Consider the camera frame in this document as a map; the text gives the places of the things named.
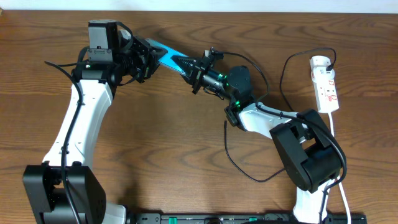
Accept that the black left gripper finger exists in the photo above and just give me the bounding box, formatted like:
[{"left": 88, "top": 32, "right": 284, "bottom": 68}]
[
  {"left": 146, "top": 39, "right": 168, "bottom": 61},
  {"left": 146, "top": 61, "right": 159, "bottom": 79}
]

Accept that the blue Galaxy smartphone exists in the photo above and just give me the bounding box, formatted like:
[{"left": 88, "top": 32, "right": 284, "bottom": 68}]
[{"left": 146, "top": 38, "right": 187, "bottom": 75}]

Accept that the black USB charger cable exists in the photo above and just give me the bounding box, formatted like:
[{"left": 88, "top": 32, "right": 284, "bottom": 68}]
[{"left": 223, "top": 47, "right": 337, "bottom": 183}]

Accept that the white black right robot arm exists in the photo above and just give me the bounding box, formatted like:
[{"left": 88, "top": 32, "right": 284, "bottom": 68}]
[{"left": 171, "top": 50, "right": 347, "bottom": 223}]

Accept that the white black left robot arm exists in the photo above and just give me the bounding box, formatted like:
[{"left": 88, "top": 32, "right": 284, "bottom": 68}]
[{"left": 22, "top": 19, "right": 167, "bottom": 223}]

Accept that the white USB charger adapter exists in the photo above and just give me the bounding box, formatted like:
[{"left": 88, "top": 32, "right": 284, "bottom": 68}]
[{"left": 311, "top": 66, "right": 335, "bottom": 83}]

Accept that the white power strip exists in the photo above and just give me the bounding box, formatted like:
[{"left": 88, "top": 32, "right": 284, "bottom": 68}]
[{"left": 310, "top": 55, "right": 339, "bottom": 114}]

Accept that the white power strip cord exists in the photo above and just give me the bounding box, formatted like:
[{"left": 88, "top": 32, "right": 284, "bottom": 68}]
[{"left": 328, "top": 112, "right": 352, "bottom": 224}]

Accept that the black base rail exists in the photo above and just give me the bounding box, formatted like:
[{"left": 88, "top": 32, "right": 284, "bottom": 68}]
[{"left": 124, "top": 212, "right": 368, "bottom": 224}]

